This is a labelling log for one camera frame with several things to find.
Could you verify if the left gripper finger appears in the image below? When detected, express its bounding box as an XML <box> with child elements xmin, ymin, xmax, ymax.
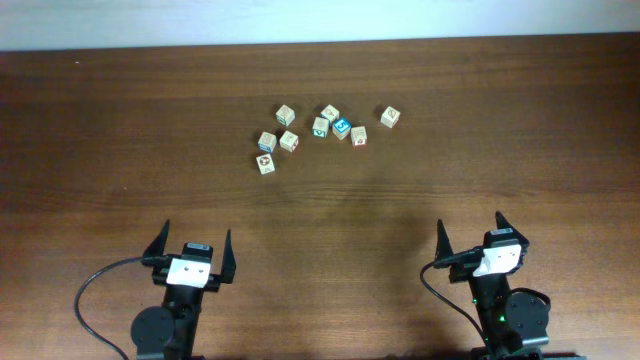
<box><xmin>220</xmin><ymin>230</ymin><xmax>236</xmax><ymax>284</ymax></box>
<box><xmin>141</xmin><ymin>219</ymin><xmax>170</xmax><ymax>266</ymax></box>

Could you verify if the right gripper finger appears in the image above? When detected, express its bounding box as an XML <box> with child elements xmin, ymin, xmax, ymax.
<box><xmin>495</xmin><ymin>211</ymin><xmax>518</xmax><ymax>235</ymax></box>
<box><xmin>433</xmin><ymin>219</ymin><xmax>454</xmax><ymax>268</ymax></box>

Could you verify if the wooden block red 6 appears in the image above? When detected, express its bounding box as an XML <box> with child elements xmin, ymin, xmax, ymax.
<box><xmin>350</xmin><ymin>126</ymin><xmax>368</xmax><ymax>146</ymax></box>

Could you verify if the wooden block K blue 2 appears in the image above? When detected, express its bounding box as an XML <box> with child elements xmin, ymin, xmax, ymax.
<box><xmin>380</xmin><ymin>106</ymin><xmax>400</xmax><ymax>128</ymax></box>

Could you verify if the wooden block blue 5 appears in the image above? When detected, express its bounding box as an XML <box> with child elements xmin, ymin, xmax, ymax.
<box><xmin>332</xmin><ymin>117</ymin><xmax>352</xmax><ymax>140</ymax></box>

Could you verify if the wooden block green letter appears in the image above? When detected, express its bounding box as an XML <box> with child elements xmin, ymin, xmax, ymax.
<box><xmin>312</xmin><ymin>117</ymin><xmax>330</xmax><ymax>138</ymax></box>

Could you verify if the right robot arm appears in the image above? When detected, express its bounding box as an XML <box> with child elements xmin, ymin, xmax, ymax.
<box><xmin>431</xmin><ymin>212</ymin><xmax>551</xmax><ymax>359</ymax></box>

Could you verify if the wooden block soccer ball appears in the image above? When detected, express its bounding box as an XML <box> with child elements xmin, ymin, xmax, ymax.
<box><xmin>256</xmin><ymin>153</ymin><xmax>275</xmax><ymax>175</ymax></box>

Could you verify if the wooden block pretzel blue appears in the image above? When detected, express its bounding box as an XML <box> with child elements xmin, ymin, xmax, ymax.
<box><xmin>258</xmin><ymin>132</ymin><xmax>278</xmax><ymax>153</ymax></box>

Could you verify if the wooden block green N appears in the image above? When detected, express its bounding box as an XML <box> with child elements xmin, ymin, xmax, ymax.
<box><xmin>279</xmin><ymin>131</ymin><xmax>299</xmax><ymax>152</ymax></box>

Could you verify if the wooden block green V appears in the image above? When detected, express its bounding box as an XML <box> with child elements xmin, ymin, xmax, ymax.
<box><xmin>275</xmin><ymin>104</ymin><xmax>295</xmax><ymax>127</ymax></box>

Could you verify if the wooden block blue D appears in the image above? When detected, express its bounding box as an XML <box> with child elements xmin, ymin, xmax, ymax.
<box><xmin>320</xmin><ymin>104</ymin><xmax>340</xmax><ymax>123</ymax></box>

